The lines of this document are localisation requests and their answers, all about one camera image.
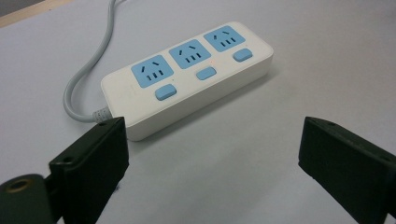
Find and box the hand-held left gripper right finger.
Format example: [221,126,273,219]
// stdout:
[297,116,396,224]

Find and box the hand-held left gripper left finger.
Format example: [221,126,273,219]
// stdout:
[48,116,130,224]

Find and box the white and blue power strip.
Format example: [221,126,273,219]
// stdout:
[100,21,275,142]

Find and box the grey power strip cable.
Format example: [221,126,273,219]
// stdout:
[63,0,120,123]

